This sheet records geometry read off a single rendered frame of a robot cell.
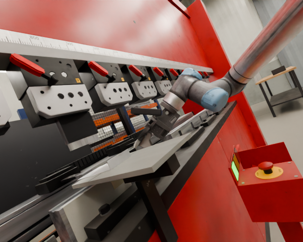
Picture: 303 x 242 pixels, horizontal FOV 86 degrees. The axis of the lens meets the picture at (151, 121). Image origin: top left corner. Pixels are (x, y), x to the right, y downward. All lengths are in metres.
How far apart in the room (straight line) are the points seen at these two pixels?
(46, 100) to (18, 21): 0.22
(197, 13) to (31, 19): 2.28
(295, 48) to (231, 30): 2.30
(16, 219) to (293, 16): 0.91
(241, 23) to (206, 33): 5.59
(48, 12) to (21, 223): 0.65
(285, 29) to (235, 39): 7.51
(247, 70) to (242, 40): 7.41
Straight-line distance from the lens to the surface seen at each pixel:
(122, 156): 0.43
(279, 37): 0.56
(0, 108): 0.44
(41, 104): 0.46
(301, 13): 0.54
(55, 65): 0.54
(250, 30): 8.01
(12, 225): 0.69
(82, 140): 0.52
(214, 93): 0.52
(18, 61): 0.46
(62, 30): 0.65
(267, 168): 0.59
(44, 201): 0.71
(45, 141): 1.03
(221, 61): 2.47
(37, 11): 0.65
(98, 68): 0.57
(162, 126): 0.58
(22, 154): 0.99
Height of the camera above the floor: 1.06
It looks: level
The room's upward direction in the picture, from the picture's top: 24 degrees counter-clockwise
